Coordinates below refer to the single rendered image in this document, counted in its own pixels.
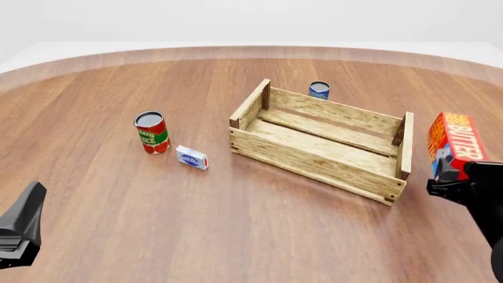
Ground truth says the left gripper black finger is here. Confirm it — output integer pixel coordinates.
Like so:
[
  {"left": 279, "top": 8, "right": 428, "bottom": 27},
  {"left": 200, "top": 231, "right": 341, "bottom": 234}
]
[{"left": 0, "top": 181, "right": 48, "bottom": 244}]

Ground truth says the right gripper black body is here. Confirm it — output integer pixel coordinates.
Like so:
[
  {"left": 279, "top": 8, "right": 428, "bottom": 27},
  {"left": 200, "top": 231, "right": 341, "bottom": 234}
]
[{"left": 426, "top": 160, "right": 503, "bottom": 208}]

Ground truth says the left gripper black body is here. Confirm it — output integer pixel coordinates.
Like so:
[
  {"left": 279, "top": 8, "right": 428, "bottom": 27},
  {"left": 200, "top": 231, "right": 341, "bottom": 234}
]
[{"left": 0, "top": 234, "right": 42, "bottom": 270}]

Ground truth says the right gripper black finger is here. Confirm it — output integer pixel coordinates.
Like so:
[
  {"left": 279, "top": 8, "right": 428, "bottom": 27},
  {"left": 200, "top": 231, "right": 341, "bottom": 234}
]
[{"left": 433, "top": 148, "right": 457, "bottom": 183}]

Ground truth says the red butter box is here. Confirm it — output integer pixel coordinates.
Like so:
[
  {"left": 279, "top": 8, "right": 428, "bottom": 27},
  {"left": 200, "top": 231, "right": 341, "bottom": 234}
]
[{"left": 427, "top": 111, "right": 490, "bottom": 182}]

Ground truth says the wooden slat tray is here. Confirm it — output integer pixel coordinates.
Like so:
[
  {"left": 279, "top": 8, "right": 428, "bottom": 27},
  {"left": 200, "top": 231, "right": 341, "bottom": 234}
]
[{"left": 229, "top": 78, "right": 415, "bottom": 207}]

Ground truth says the red green tomato sauce can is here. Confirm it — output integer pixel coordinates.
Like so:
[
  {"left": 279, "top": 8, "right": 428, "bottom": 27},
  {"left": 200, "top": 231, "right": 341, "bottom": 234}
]
[{"left": 134, "top": 110, "right": 171, "bottom": 156}]

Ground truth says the blue yellow tin can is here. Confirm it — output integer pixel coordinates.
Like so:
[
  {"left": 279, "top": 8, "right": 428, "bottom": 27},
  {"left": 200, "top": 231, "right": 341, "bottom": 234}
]
[{"left": 308, "top": 80, "right": 331, "bottom": 101}]

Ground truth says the small white blue box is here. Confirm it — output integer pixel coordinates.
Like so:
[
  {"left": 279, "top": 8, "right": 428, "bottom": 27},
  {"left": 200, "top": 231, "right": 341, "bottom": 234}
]
[{"left": 174, "top": 144, "right": 210, "bottom": 172}]

